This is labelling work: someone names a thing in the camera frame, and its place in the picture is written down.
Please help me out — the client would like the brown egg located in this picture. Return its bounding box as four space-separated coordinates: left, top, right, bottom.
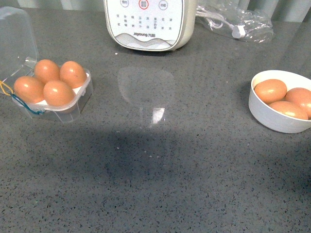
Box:
14 76 45 103
60 61 87 89
269 101 309 120
254 79 287 104
34 59 60 83
43 80 75 106
285 87 311 115

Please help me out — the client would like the clear plastic egg box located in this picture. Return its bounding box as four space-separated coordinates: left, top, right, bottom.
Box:
0 6 93 123

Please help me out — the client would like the brown egg in bowl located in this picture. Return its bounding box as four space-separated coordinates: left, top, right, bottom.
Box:
269 101 309 120
285 87 311 115
254 79 287 104

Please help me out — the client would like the white Joyoung blender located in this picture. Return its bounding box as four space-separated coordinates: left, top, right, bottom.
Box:
104 0 198 51

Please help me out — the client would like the white bowl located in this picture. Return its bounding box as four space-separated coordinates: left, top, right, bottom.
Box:
248 70 311 133

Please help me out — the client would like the teal rubber band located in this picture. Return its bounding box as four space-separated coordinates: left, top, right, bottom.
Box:
10 93 45 115

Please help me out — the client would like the clear plastic bag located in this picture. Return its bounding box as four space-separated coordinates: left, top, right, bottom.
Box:
196 2 274 43

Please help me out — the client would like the white power cable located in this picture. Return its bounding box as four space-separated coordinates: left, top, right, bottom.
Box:
196 9 246 39

